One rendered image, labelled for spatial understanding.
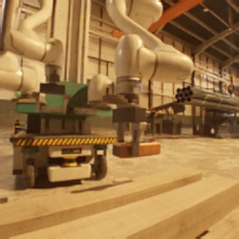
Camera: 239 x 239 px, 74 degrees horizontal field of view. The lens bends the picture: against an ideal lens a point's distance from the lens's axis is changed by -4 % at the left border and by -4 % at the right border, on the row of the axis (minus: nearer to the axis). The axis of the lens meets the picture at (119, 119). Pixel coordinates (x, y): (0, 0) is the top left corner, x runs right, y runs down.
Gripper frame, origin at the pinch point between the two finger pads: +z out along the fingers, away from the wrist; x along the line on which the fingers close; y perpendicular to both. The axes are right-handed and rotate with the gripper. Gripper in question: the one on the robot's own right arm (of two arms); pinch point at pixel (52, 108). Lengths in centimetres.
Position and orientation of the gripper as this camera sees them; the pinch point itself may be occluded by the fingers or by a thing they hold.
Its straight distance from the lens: 95.1
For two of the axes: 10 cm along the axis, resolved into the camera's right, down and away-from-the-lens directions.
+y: -4.7, 0.2, 8.8
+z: -0.2, 10.0, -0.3
